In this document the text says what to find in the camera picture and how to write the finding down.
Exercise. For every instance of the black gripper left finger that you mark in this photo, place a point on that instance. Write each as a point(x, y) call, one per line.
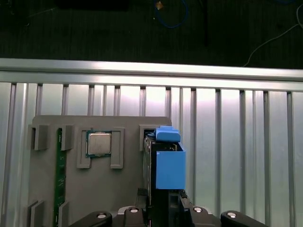
point(133, 217)

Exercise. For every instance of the hard disk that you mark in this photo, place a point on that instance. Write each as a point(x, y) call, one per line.
point(170, 170)

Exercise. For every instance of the grey parts rack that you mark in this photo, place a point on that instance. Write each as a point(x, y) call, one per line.
point(104, 189)

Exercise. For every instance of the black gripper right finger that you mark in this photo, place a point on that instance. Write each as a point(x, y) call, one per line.
point(198, 220)

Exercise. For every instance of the silver CPU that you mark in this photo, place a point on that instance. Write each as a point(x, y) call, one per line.
point(99, 144)

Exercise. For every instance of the green RAM stick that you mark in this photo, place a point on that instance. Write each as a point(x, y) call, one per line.
point(60, 177)

